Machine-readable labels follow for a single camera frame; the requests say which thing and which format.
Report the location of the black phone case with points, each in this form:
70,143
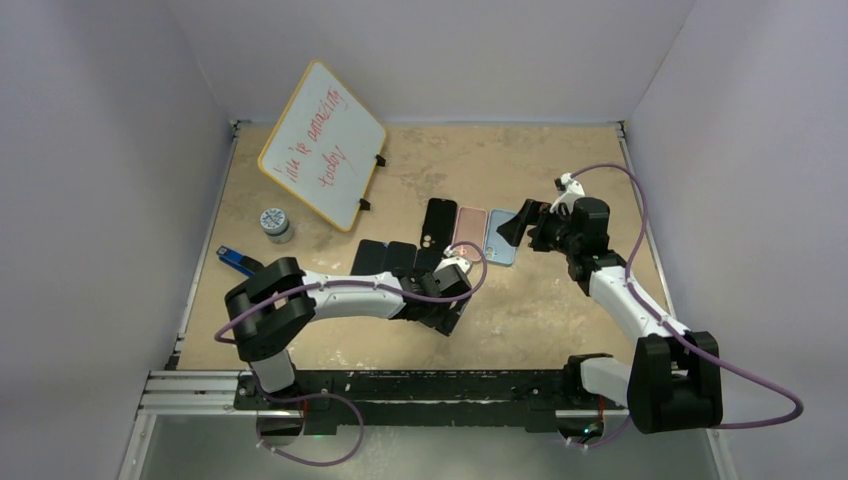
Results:
438,224

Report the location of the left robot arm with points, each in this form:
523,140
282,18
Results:
269,309

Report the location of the white board yellow frame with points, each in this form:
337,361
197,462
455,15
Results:
324,147

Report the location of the small grey tape roll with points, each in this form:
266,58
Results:
276,225

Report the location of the aluminium frame rail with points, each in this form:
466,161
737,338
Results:
188,392

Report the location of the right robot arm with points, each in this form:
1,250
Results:
668,386

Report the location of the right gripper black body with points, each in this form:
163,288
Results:
554,234

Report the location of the bare black phone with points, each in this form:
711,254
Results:
427,260
399,256
369,258

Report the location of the blue black stapler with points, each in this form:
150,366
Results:
242,263

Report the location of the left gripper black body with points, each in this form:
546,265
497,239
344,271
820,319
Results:
442,315

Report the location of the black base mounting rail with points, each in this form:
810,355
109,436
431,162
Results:
537,401

